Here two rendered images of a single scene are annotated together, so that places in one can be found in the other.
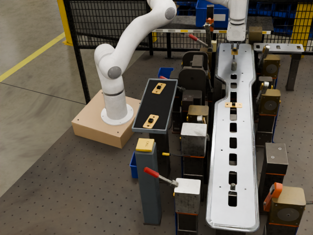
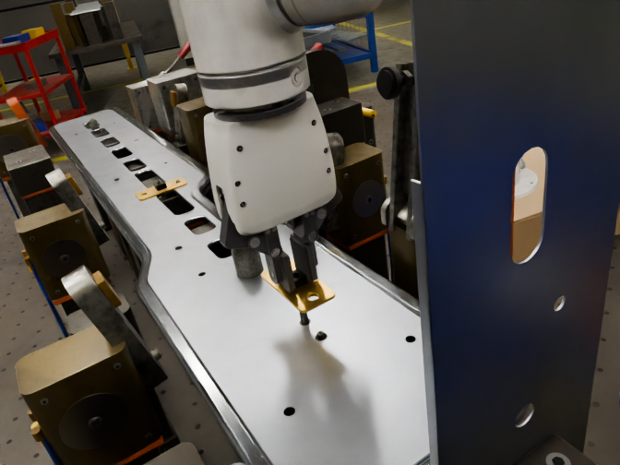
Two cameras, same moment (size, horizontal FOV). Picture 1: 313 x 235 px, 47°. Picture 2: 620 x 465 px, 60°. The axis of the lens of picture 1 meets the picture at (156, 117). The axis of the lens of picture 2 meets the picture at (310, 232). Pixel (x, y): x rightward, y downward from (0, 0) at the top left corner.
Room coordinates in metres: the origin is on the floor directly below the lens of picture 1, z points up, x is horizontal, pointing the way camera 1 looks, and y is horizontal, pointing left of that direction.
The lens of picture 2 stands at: (2.21, -0.74, 1.34)
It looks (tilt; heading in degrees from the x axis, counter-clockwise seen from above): 29 degrees down; 141
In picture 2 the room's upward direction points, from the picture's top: 10 degrees counter-clockwise
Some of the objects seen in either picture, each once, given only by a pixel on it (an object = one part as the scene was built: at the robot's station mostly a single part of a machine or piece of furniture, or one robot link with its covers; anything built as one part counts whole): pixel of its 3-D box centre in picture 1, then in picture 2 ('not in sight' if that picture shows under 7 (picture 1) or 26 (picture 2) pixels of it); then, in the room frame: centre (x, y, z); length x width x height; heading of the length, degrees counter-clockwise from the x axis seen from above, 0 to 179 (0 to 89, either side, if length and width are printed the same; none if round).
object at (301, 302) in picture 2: (234, 50); (295, 280); (1.87, -0.48, 1.05); 0.08 x 0.04 x 0.01; 167
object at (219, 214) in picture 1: (234, 108); (154, 189); (1.39, -0.39, 1.00); 1.38 x 0.22 x 0.02; 168
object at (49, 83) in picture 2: not in sight; (35, 92); (-2.92, 0.70, 0.49); 0.81 x 0.46 x 0.97; 140
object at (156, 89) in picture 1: (159, 87); not in sight; (1.37, -0.02, 1.17); 0.08 x 0.04 x 0.01; 155
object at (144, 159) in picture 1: (149, 186); not in sight; (1.01, 0.05, 0.92); 0.08 x 0.08 x 0.44; 78
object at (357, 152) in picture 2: not in sight; (370, 267); (1.74, -0.25, 0.88); 0.11 x 0.07 x 0.37; 78
